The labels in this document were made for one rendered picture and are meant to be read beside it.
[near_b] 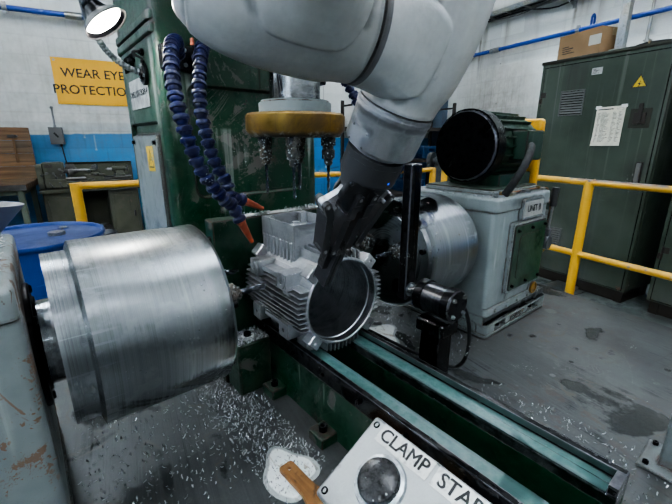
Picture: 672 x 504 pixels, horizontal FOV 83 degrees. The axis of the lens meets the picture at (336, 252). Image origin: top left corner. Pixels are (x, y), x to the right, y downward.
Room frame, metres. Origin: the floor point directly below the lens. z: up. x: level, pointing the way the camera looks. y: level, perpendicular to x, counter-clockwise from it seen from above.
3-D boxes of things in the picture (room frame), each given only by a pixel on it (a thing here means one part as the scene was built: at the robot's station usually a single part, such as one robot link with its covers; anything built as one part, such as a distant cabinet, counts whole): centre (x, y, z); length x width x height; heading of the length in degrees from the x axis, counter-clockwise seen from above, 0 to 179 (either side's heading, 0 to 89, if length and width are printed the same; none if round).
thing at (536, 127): (1.08, -0.46, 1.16); 0.33 x 0.26 x 0.42; 129
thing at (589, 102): (3.41, -2.29, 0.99); 1.02 x 0.49 x 1.98; 29
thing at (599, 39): (3.66, -2.20, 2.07); 0.40 x 0.30 x 0.21; 21
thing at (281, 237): (0.73, 0.07, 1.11); 0.12 x 0.11 x 0.07; 38
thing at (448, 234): (0.91, -0.21, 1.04); 0.41 x 0.25 x 0.25; 129
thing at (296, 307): (0.70, 0.05, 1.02); 0.20 x 0.19 x 0.19; 38
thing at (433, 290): (0.79, -0.10, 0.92); 0.45 x 0.13 x 0.24; 39
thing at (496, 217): (1.08, -0.41, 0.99); 0.35 x 0.31 x 0.37; 129
